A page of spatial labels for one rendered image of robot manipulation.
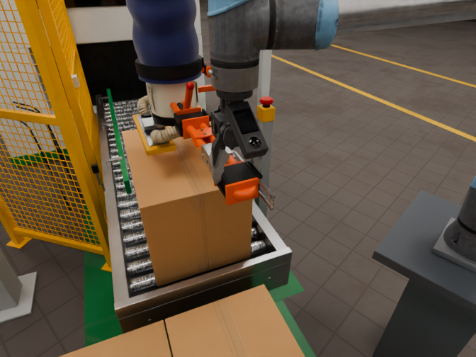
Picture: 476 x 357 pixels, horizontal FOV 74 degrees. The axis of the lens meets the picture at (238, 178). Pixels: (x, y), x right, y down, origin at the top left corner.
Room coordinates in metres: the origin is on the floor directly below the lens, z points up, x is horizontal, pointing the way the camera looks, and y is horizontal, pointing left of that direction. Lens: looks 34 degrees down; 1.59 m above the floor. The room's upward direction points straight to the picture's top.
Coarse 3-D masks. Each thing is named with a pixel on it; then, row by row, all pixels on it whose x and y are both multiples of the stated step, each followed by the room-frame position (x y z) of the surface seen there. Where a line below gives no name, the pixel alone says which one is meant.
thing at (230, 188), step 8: (224, 168) 0.59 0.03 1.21; (232, 168) 0.59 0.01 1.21; (240, 168) 0.59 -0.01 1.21; (248, 168) 0.59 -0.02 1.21; (224, 176) 0.55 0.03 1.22; (232, 176) 0.55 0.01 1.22; (240, 176) 0.55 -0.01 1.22; (248, 176) 0.55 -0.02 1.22; (224, 184) 0.56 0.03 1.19; (232, 184) 0.52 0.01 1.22; (240, 184) 0.53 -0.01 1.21; (248, 184) 0.54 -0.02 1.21; (256, 184) 0.54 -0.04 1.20; (224, 192) 0.55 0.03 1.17; (232, 192) 0.52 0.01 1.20; (256, 192) 0.54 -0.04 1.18; (232, 200) 0.52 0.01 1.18; (240, 200) 0.53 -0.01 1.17
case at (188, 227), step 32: (128, 160) 1.06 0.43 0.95; (160, 160) 1.06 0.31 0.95; (192, 160) 1.06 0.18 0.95; (160, 192) 0.85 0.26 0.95; (192, 192) 0.85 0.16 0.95; (160, 224) 0.79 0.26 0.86; (192, 224) 0.83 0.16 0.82; (224, 224) 0.87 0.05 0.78; (160, 256) 0.78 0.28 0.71; (192, 256) 0.82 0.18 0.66; (224, 256) 0.87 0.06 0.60
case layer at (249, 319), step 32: (256, 288) 0.76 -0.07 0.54; (192, 320) 0.63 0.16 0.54; (224, 320) 0.63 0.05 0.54; (256, 320) 0.63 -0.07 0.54; (96, 352) 0.52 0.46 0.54; (128, 352) 0.52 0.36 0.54; (160, 352) 0.52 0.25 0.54; (192, 352) 0.52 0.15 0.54; (224, 352) 0.52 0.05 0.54; (256, 352) 0.52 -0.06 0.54; (288, 352) 0.52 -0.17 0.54
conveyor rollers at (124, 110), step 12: (108, 108) 2.62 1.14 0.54; (120, 108) 2.58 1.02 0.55; (132, 108) 2.61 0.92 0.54; (108, 120) 2.36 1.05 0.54; (120, 120) 2.33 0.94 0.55; (132, 120) 2.35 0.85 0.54; (108, 132) 2.12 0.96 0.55; (120, 132) 2.14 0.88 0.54; (120, 168) 1.63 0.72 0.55; (120, 180) 1.53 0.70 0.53; (120, 192) 1.38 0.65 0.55; (132, 192) 1.39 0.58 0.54; (120, 204) 1.28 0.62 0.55; (132, 204) 1.30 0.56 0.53; (120, 216) 1.19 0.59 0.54; (132, 216) 1.21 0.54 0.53; (132, 228) 1.12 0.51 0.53; (252, 228) 1.10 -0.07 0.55; (132, 240) 1.03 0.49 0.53; (144, 240) 1.06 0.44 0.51; (132, 252) 0.95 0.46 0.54; (144, 252) 0.96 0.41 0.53; (252, 252) 0.96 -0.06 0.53; (132, 264) 0.88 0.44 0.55; (144, 264) 0.88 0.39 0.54; (144, 276) 0.82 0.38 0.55; (132, 288) 0.77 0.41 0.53
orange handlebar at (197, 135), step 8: (200, 88) 1.20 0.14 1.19; (208, 88) 1.21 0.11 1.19; (192, 128) 0.83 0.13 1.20; (200, 128) 0.85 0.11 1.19; (208, 128) 0.82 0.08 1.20; (192, 136) 0.79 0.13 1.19; (200, 136) 0.77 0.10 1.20; (208, 136) 0.77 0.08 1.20; (200, 144) 0.73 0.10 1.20; (232, 160) 0.65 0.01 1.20; (240, 192) 0.52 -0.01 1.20; (248, 192) 0.52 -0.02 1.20
